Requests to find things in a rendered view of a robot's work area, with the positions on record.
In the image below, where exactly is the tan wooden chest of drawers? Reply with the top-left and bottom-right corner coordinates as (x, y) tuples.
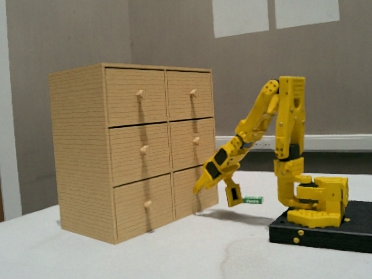
(48, 63), (219, 245)

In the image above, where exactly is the white eraser with green sleeve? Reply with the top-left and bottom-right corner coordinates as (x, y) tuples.
(242, 196), (264, 204)

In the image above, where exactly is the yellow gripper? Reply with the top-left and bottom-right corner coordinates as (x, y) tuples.
(193, 155), (243, 208)

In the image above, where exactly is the tan cardboard drawer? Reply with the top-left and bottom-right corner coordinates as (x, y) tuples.
(105, 69), (167, 124)
(113, 174), (173, 241)
(108, 123), (170, 183)
(166, 71), (212, 118)
(169, 118), (214, 169)
(173, 164), (217, 218)

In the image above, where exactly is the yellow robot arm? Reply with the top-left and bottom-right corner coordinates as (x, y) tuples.
(212, 77), (345, 228)

